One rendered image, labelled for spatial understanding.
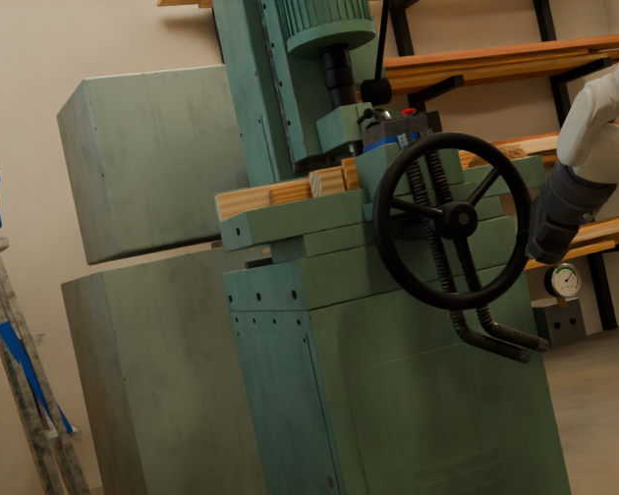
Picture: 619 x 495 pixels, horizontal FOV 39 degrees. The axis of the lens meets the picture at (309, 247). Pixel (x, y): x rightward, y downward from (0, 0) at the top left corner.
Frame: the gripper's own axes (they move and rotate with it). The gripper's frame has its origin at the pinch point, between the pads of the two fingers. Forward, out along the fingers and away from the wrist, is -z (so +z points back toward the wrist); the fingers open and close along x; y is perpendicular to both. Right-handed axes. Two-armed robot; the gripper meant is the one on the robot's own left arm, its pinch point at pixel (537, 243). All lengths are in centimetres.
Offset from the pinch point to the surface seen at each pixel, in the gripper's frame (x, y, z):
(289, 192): 18, 40, -26
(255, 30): 56, 56, -24
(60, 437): -17, 76, -93
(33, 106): 156, 159, -190
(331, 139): 32, 35, -24
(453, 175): 15.1, 13.2, -6.7
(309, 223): 4.1, 35.0, -16.5
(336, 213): 7.5, 30.7, -16.1
